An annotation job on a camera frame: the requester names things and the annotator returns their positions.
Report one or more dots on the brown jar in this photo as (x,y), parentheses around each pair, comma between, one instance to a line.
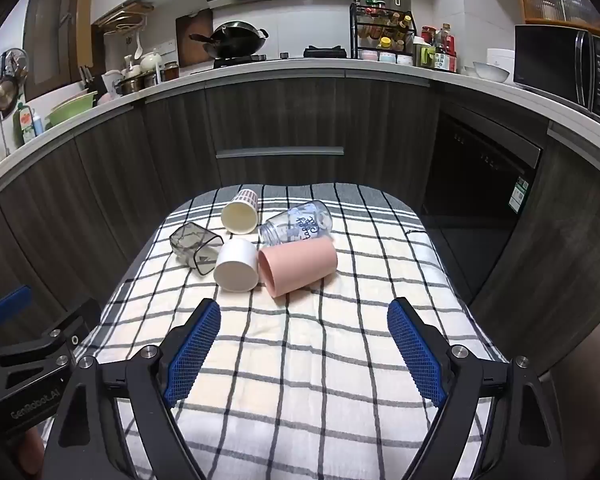
(171,71)

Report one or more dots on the steel pot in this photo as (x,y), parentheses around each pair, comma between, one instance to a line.
(135,82)

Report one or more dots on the black white checked cloth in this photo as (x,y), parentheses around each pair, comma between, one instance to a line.
(300,360)

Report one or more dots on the black wok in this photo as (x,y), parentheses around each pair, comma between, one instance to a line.
(235,40)

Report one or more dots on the white bowl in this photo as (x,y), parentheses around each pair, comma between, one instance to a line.
(490,72)

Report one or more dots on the white pitcher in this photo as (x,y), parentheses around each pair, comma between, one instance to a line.
(111,82)

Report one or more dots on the dark wood lower cabinets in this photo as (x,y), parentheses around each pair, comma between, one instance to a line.
(280,120)

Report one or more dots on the cream striped cup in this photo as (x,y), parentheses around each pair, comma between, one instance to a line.
(240,215)

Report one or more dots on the hanging frying pan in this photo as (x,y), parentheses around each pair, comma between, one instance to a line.
(2,92)

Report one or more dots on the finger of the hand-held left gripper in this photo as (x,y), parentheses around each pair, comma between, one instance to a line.
(77,322)
(11,302)

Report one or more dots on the white hanging ladle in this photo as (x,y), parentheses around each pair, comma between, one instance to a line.
(138,47)

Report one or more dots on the white plastic cup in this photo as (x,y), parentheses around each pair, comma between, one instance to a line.
(236,266)

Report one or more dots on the white rice cooker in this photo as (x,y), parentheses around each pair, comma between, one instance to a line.
(500,57)

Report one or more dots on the pink plastic cup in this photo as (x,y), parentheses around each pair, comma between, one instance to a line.
(297,270)

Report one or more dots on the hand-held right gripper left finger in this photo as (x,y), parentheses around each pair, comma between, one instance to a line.
(192,355)

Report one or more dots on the green dish soap bottle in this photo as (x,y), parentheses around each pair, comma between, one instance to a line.
(27,122)

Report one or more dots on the black built-in dishwasher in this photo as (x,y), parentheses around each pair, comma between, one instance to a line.
(475,200)

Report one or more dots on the grey transparent square cup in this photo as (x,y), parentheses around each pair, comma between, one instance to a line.
(192,245)

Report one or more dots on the red lid jar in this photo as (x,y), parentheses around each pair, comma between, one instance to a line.
(427,31)

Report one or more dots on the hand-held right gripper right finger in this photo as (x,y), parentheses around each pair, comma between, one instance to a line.
(415,355)

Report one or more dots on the dark sauce bottle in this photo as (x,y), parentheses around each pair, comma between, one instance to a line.
(446,40)

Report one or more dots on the clear printed glass cup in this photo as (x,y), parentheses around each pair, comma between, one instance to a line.
(295,225)

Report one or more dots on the dark wooden cutting board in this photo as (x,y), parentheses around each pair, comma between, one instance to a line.
(192,22)

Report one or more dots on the white teapot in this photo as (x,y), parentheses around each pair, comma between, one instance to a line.
(151,61)

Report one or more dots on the black microwave oven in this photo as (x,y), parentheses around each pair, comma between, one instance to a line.
(550,62)

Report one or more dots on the black spice rack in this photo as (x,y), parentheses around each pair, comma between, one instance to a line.
(351,25)

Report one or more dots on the black burner grate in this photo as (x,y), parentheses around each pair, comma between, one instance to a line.
(325,52)

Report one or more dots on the green plastic basin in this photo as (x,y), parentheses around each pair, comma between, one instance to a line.
(72,107)

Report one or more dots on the person's left hand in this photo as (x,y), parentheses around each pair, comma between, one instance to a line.
(31,452)

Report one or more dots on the wooden boards rack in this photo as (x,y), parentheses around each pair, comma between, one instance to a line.
(125,14)

